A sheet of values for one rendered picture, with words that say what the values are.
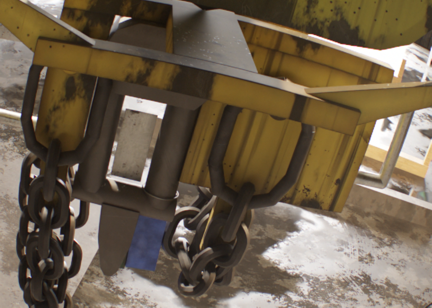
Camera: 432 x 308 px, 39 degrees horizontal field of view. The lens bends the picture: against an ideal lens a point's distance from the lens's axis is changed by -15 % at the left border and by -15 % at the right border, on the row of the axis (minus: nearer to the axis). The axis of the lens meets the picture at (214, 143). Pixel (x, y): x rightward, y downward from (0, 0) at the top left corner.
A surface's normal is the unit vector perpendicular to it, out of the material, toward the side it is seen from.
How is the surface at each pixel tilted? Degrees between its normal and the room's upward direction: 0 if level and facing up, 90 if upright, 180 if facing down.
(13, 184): 0
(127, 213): 90
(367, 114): 90
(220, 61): 0
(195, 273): 106
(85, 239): 0
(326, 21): 90
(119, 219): 90
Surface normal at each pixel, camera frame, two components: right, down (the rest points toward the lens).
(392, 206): -0.16, 0.38
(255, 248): 0.27, -0.87
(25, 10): 0.07, 0.45
